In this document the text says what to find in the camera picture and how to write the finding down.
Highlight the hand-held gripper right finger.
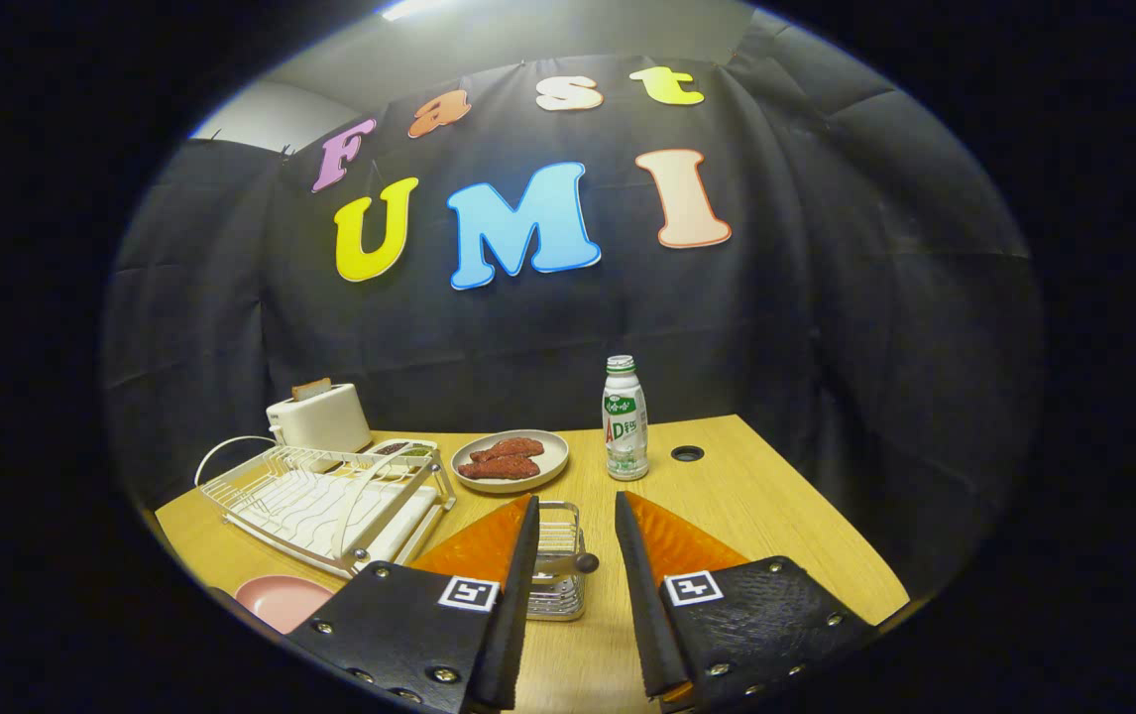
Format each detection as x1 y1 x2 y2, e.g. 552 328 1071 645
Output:
614 490 881 714

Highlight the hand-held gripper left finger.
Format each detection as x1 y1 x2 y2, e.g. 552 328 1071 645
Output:
285 494 541 714

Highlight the metal wire basket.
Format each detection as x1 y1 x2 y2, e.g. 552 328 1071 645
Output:
526 501 589 623

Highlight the white wire dish rack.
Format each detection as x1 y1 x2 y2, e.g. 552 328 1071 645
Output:
194 435 458 581

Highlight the pink plate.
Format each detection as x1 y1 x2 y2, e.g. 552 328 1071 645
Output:
234 575 336 636

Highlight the beige plate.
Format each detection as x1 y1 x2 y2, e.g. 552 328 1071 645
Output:
451 429 570 495

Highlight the white drip tray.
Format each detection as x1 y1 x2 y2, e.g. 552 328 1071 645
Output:
231 466 440 566

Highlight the red meat piece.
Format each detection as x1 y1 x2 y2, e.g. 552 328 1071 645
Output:
457 455 541 481
470 437 545 463

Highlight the white and green drink bottle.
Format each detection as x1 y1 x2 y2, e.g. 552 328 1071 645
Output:
603 355 650 482

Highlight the white toaster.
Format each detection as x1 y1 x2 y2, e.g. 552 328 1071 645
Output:
266 383 374 455

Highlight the black backdrop cloth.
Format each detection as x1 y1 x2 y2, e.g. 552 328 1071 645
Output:
100 20 1045 596

